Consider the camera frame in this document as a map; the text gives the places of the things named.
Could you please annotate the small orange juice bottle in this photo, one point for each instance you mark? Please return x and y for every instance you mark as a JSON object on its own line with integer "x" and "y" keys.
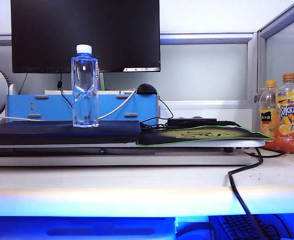
{"x": 268, "y": 117}

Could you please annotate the black computer mouse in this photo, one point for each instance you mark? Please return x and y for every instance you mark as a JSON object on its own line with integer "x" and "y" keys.
{"x": 147, "y": 89}

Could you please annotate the black power adapter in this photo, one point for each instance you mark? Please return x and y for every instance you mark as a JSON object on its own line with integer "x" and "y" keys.
{"x": 187, "y": 122}

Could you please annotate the grey partition frame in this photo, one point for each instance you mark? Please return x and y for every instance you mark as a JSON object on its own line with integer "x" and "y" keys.
{"x": 207, "y": 38}

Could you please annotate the large iced tea bottle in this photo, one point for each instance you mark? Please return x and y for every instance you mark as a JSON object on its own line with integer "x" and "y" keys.
{"x": 290, "y": 117}

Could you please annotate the black green-edged mouse pad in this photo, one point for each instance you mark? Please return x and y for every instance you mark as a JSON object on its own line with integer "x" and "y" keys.
{"x": 212, "y": 135}

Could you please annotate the black keyboard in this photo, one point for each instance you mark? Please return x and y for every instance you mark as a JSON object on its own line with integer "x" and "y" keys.
{"x": 239, "y": 228}

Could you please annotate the clear mineral water bottle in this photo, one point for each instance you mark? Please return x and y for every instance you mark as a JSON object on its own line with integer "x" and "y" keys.
{"x": 85, "y": 82}

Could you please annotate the black closed laptop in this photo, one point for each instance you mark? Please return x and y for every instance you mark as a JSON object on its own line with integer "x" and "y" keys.
{"x": 62, "y": 133}

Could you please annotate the blue keyboard tray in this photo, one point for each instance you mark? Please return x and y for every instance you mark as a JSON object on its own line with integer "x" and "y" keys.
{"x": 82, "y": 228}

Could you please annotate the green monitor stand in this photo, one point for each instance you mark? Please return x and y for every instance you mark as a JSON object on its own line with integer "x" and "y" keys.
{"x": 102, "y": 81}

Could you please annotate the black computer monitor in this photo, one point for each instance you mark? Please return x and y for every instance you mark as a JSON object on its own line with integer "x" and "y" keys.
{"x": 87, "y": 30}

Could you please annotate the blue wooden desk organizer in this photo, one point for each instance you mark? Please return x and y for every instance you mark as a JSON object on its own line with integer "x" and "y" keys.
{"x": 49, "y": 106}

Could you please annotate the white desk riser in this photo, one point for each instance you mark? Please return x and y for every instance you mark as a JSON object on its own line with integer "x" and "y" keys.
{"x": 199, "y": 145}

